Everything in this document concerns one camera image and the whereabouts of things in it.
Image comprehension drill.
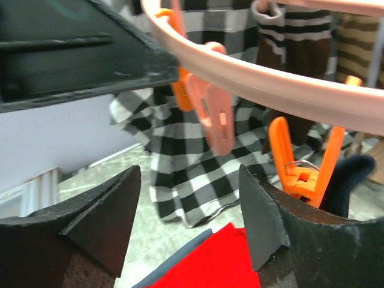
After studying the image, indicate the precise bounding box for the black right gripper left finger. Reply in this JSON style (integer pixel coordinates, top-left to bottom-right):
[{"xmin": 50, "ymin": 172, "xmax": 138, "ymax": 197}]
[{"xmin": 1, "ymin": 166, "xmax": 141, "ymax": 288}]

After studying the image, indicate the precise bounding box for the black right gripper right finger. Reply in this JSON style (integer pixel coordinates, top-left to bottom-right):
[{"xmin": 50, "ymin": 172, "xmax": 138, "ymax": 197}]
[{"xmin": 239, "ymin": 166, "xmax": 383, "ymax": 288}]

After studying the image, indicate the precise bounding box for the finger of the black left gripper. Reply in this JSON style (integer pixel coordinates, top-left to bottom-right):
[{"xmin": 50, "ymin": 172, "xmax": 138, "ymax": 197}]
[{"xmin": 1, "ymin": 1, "xmax": 179, "ymax": 113}]

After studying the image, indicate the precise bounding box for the navy patterned sock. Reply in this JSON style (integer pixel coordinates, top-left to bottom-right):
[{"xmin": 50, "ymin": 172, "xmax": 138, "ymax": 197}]
[{"xmin": 320, "ymin": 155, "xmax": 376, "ymax": 218}]

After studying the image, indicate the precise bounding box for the orange hanger clip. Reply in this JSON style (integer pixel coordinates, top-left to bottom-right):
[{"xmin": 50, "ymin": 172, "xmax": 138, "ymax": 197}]
[{"xmin": 171, "ymin": 67, "xmax": 193, "ymax": 112}]

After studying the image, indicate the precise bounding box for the pink round sock hanger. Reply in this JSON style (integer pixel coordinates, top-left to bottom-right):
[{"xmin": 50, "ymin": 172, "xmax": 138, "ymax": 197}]
[{"xmin": 141, "ymin": 1, "xmax": 383, "ymax": 136}]

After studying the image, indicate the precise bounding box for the pink clip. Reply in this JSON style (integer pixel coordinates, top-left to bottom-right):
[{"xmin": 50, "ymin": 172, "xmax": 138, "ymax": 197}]
[{"xmin": 182, "ymin": 71, "xmax": 235, "ymax": 157}]

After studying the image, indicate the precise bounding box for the red folded cloth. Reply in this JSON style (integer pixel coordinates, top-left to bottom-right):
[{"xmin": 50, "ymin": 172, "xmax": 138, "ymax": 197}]
[{"xmin": 151, "ymin": 223, "xmax": 260, "ymax": 288}]

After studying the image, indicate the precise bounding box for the black white checkered shirt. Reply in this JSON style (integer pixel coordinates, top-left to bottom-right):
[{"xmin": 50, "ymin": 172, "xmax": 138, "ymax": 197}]
[{"xmin": 109, "ymin": 0, "xmax": 340, "ymax": 229}]

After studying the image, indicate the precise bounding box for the dark brown sock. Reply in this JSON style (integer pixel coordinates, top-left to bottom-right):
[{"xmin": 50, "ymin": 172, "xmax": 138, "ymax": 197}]
[{"xmin": 251, "ymin": 0, "xmax": 334, "ymax": 154}]

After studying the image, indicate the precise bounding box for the brown striped sock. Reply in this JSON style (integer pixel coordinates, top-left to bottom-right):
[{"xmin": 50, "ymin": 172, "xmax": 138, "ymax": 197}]
[{"xmin": 335, "ymin": 13, "xmax": 383, "ymax": 89}]

